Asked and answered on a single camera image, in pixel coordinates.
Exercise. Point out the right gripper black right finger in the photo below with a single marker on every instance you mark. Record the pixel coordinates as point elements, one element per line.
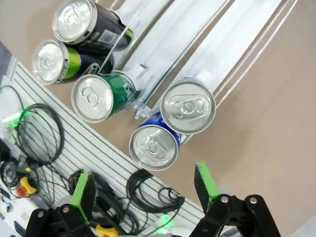
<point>234,214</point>

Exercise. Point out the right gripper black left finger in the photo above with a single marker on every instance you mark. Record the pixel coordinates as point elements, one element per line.
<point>61,222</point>

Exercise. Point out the blue Pocari Sweat can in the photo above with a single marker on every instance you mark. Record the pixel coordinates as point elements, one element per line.
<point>187,106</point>
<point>153,148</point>

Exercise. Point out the yellow knob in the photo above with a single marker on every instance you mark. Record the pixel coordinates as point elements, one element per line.
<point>105,224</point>

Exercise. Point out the yellow red emergency stop button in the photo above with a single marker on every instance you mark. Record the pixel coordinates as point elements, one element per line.
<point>26,187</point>

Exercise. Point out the green lit white device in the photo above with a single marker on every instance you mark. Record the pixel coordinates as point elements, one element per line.
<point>12,121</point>

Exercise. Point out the green soda can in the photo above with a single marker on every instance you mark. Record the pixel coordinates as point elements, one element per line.
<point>92,98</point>

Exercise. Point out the black lime Pepsi can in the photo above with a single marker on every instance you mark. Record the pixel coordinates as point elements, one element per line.
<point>49,61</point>
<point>74,19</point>

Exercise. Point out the white can dispenser rack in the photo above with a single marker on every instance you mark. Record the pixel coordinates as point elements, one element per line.
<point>234,34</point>

